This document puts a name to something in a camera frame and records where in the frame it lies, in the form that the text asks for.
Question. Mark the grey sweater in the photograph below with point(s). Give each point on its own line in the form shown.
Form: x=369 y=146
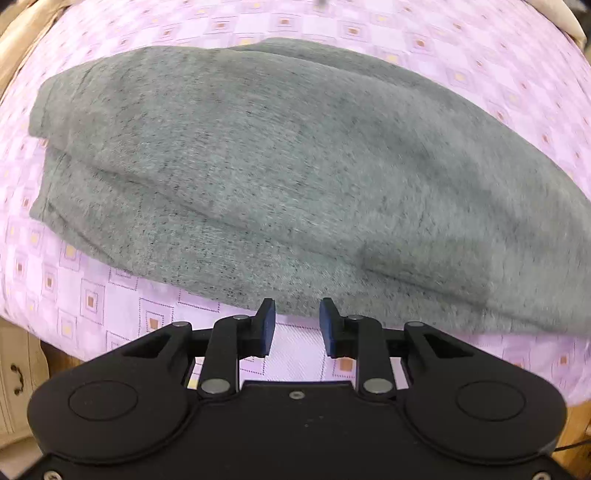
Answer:
x=277 y=184

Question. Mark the cream duvet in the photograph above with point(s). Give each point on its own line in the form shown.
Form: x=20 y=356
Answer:
x=561 y=16

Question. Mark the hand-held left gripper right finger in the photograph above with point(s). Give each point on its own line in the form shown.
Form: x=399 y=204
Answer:
x=327 y=328

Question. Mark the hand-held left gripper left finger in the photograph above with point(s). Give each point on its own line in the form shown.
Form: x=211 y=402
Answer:
x=266 y=328

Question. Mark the purple checked bed sheet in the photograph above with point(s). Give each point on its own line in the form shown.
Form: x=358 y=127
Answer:
x=461 y=60

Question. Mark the beige satin bed pad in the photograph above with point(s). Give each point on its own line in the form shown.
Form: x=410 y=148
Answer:
x=21 y=41

